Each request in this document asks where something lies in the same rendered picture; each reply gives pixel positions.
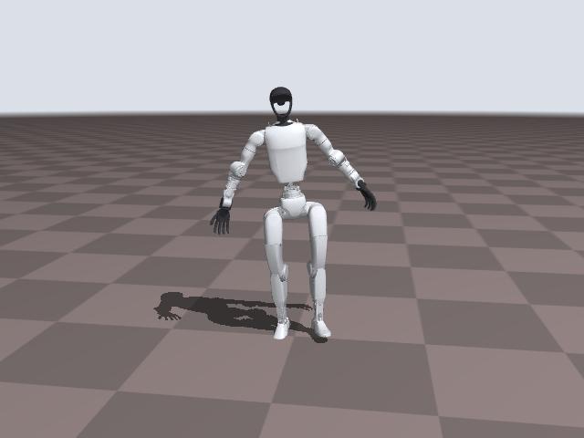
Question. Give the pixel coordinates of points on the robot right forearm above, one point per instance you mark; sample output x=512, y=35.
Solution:
x=230, y=187

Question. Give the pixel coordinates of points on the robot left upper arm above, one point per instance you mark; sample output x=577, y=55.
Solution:
x=335, y=157

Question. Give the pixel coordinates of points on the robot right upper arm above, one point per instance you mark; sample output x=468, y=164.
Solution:
x=257, y=138

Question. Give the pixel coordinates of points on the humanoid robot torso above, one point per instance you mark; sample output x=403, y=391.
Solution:
x=287, y=155

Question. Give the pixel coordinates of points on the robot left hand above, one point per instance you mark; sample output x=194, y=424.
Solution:
x=369, y=197

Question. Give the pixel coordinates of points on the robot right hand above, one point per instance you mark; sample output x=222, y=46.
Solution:
x=221, y=216

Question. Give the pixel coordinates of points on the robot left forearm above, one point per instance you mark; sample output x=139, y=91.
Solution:
x=349, y=172

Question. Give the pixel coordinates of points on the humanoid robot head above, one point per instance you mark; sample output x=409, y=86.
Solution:
x=280, y=95

